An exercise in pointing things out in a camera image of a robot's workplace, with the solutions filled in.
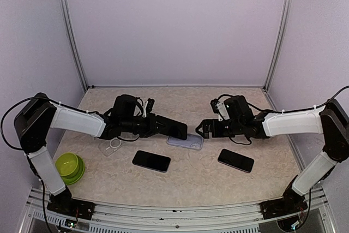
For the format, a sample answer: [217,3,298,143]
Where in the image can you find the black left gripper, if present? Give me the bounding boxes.
[121,112,170,138]

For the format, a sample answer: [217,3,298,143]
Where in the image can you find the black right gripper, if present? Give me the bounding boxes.
[196,118,244,138]

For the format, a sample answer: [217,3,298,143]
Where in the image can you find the dark red phone right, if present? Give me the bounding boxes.
[218,149,254,173]

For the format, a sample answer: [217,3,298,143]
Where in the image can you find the green plastic bowl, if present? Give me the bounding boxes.
[55,153,85,186]

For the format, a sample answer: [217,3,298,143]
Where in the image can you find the aluminium frame post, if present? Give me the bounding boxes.
[263,0,292,93]
[59,0,89,92]

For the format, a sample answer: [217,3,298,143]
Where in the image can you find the left aluminium frame post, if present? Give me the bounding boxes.
[59,0,89,92]

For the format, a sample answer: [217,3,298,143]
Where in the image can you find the black smartphone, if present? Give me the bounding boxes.
[155,116,188,140]

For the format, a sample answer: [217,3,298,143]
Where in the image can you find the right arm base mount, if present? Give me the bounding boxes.
[260,191,308,219]

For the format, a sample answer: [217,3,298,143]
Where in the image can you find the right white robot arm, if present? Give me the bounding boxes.
[195,94,348,213]

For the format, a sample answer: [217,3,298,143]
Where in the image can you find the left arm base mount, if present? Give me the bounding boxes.
[47,195,95,220]

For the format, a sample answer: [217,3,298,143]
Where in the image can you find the clear magsafe phone case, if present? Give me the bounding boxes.
[98,138,126,157]

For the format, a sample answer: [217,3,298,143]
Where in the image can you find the aluminium front rail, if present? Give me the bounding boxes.
[15,188,336,232]

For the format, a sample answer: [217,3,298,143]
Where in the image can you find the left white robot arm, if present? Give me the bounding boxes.
[14,92,167,214]

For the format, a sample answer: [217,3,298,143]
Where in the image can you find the right aluminium frame post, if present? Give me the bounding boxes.
[263,0,292,93]

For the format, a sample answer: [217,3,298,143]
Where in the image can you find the black phone centre table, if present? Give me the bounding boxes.
[132,150,171,172]

